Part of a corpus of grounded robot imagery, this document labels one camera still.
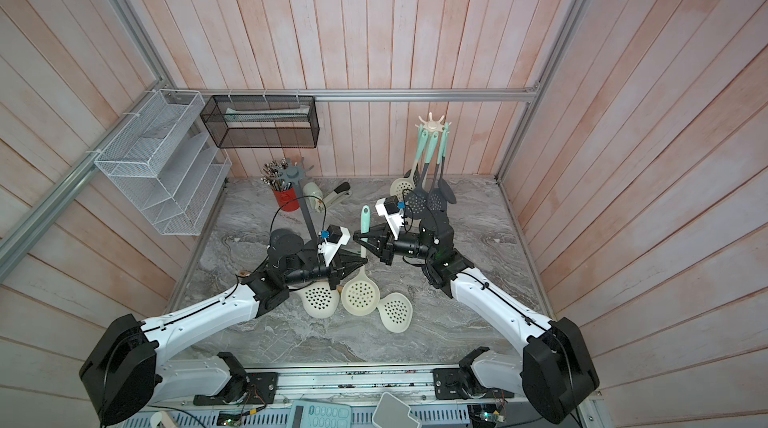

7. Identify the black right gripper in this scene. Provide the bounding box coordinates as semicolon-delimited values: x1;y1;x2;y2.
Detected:
357;226;439;270

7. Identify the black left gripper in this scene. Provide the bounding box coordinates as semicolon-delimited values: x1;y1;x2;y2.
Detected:
284;249;368;290

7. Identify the large cream skimmer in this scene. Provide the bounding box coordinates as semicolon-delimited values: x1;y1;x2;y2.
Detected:
236;271;341;319

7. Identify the grey skimmer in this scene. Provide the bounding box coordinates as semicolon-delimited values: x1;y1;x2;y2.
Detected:
427;124;450;213
438;123;456;204

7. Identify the grey skimmer front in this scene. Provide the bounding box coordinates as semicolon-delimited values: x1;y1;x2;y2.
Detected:
427;124;450;213

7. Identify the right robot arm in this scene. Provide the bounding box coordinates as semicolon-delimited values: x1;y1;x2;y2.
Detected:
353;212;600;424

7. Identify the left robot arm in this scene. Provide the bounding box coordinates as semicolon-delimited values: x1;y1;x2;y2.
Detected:
79;225;367;426

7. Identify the grey utensil rack stand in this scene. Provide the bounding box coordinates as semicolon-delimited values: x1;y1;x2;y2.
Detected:
278;158;317;242

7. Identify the cream utensil rack stand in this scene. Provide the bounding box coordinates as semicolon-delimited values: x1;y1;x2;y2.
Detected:
418;112;450;135

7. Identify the mint stapler black top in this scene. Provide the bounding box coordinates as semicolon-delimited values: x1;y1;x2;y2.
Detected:
318;181;351;211

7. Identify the mint green pencil sharpener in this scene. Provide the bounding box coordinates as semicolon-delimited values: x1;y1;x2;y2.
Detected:
303;182;324;212

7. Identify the red metal pencil cup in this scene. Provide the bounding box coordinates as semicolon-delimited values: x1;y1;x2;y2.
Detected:
273;187;300;212

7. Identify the bundle of pencils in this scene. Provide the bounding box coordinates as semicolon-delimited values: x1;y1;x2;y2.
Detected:
261;158;292;192

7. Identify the grey calculator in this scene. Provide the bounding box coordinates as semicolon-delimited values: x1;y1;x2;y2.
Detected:
286;400;352;428

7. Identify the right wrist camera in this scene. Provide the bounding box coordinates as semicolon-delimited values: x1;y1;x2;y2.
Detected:
375;195;405;240

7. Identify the aluminium rail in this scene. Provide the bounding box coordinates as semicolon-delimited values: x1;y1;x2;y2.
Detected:
149;361;603;408

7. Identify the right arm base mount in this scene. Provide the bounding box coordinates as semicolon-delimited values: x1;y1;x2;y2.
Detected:
432;346;515;400

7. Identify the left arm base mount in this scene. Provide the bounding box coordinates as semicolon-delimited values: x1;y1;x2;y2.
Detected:
193;352;279;406

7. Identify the black mesh wall basket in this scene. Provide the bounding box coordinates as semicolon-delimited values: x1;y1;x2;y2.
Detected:
201;94;320;149

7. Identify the white wire mesh shelf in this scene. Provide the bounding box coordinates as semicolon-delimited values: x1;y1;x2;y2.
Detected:
95;90;231;236

